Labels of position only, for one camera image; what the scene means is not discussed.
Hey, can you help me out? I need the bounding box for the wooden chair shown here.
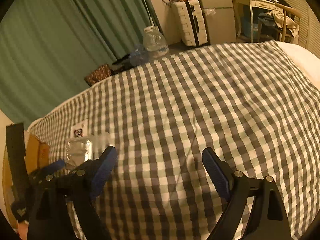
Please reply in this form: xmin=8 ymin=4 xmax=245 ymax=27
xmin=257 ymin=3 xmax=303 ymax=44

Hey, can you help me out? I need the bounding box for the large clear water jug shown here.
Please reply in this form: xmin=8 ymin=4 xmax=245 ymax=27
xmin=143 ymin=26 xmax=169 ymax=59

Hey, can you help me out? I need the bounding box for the blue plastic bag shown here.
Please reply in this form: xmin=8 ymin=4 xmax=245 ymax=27
xmin=129 ymin=44 xmax=149 ymax=67

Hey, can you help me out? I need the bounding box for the silver mini fridge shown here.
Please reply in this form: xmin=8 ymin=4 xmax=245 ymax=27
xmin=199 ymin=0 xmax=236 ymax=44

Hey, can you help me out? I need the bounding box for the checkered green white cloth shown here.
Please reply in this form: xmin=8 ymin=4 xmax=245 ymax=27
xmin=29 ymin=41 xmax=319 ymax=239

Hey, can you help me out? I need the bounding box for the white printed tag card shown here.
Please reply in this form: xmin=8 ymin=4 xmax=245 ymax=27
xmin=70 ymin=119 xmax=88 ymax=138

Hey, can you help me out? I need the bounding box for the brown cardboard box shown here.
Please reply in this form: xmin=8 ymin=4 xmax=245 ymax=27
xmin=2 ymin=131 xmax=50 ymax=229

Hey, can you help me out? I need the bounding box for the silver foil packet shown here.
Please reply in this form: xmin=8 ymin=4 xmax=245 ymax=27
xmin=65 ymin=133 xmax=111 ymax=170

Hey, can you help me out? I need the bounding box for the brown patterned bag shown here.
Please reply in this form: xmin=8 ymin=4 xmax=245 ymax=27
xmin=84 ymin=64 xmax=112 ymax=87

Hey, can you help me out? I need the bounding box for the white suitcase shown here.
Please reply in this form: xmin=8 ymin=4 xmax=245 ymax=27
xmin=171 ymin=0 xmax=208 ymax=47

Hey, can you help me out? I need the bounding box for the green curtain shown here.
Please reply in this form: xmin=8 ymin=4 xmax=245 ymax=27
xmin=1 ymin=0 xmax=157 ymax=125

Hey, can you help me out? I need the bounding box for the white vanity desk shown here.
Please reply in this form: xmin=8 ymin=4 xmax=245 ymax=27
xmin=232 ymin=0 xmax=283 ymax=43

